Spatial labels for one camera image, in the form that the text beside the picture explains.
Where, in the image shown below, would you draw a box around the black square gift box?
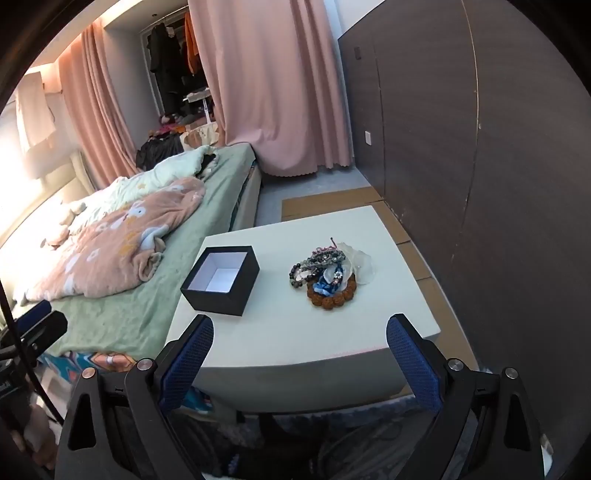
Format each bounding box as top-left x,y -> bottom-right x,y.
180,246 -> 260,317

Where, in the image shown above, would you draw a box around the colourful printed cloth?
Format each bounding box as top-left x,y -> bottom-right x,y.
39,348 -> 218,412

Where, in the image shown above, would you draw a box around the grey-blue shaggy rug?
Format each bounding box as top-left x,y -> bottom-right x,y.
185,392 -> 483,480

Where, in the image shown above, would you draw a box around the cream printed cushion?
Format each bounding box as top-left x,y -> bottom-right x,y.
181,124 -> 228,152

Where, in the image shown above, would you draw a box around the brown bead bracelet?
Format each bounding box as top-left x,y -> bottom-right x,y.
307,271 -> 359,311

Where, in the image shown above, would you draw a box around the multicolour bead bracelet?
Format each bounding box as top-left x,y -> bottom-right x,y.
305,246 -> 346,269

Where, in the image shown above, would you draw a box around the pink floral fleece blanket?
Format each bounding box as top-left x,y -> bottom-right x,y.
21,176 -> 206,301

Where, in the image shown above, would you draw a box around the black cable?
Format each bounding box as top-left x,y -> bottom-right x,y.
0,279 -> 63,423

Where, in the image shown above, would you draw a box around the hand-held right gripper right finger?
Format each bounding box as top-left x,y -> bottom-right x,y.
386,314 -> 546,480

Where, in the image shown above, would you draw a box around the beige bed frame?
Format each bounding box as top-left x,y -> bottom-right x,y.
233,164 -> 263,232

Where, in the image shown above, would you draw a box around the pile of dark clothes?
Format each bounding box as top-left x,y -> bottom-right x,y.
135,135 -> 184,171

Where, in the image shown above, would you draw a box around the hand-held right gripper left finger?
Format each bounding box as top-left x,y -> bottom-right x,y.
54,314 -> 215,480

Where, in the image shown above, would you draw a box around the small white folding table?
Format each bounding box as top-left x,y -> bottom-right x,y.
184,87 -> 219,124

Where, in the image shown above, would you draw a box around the wide pink curtain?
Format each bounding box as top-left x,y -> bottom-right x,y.
187,0 -> 357,177

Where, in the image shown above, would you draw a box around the narrow pink curtain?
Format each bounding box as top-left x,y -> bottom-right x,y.
58,19 -> 140,191

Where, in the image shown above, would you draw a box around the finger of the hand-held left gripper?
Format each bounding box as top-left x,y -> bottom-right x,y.
11,300 -> 68,366

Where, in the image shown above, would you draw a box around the blue cord ornament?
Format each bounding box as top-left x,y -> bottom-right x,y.
313,265 -> 346,297

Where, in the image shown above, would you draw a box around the beige bed headboard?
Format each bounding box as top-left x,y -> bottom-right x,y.
69,151 -> 99,191

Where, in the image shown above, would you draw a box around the orange hanging garment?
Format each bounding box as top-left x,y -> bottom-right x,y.
182,9 -> 200,78

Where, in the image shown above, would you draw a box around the green bed sheet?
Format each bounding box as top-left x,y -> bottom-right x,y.
0,142 -> 257,361

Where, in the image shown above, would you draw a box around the white square table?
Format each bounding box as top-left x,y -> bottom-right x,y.
165,205 -> 441,414

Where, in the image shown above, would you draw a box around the dark hanging clothes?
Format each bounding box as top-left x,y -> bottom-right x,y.
146,22 -> 184,117

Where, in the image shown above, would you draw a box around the flat cardboard sheet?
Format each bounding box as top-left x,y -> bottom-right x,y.
281,186 -> 483,370

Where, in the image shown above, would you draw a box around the dark bead bracelet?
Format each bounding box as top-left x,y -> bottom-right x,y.
289,259 -> 324,292

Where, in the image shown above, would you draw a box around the beige plush toy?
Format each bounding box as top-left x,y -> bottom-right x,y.
43,200 -> 89,246

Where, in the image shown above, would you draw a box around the light green quilt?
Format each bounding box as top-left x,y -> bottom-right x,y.
69,145 -> 219,232

